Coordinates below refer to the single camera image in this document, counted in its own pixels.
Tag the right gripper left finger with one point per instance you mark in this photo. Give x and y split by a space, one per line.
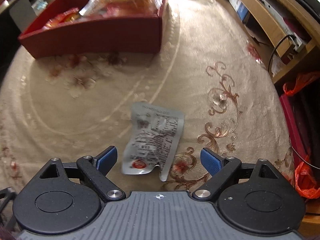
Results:
83 180

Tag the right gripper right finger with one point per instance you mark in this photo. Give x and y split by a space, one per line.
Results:
227 171

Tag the red candy snack bag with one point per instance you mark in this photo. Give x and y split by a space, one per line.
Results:
65 17

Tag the silver white sachet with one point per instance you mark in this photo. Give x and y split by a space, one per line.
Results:
156 132

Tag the red plastic bag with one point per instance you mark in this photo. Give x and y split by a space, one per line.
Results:
300 103

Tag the red cardboard box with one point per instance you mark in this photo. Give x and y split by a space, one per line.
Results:
135 33

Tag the blue white box on shelf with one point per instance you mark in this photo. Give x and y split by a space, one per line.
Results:
240 9

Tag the wooden tv stand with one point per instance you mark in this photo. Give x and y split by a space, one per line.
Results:
292 31

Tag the white grey cabinet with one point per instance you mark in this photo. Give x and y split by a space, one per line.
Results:
16 14

